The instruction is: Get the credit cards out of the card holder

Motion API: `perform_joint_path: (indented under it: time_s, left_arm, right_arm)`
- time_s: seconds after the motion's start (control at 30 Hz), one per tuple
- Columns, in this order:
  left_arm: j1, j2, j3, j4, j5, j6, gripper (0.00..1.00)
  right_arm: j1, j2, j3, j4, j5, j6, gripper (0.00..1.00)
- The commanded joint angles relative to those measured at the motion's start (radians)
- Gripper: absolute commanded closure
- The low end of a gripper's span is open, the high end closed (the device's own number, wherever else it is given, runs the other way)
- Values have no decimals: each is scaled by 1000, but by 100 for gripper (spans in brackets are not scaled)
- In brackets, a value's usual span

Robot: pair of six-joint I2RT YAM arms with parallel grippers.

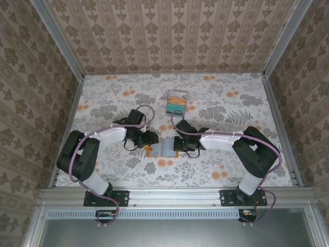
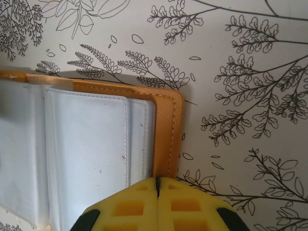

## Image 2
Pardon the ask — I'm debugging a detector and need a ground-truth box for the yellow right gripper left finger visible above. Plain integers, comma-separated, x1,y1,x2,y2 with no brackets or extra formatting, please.
69,177,160,231

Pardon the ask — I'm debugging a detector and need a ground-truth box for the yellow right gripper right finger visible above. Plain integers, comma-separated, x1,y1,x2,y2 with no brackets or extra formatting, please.
156,176,244,231

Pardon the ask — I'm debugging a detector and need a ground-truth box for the orange leather card holder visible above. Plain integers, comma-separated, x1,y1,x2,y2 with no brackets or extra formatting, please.
0,69,185,231

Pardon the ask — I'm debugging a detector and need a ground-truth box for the floral table covering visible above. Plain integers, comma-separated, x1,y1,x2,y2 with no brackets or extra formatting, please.
0,0,308,231

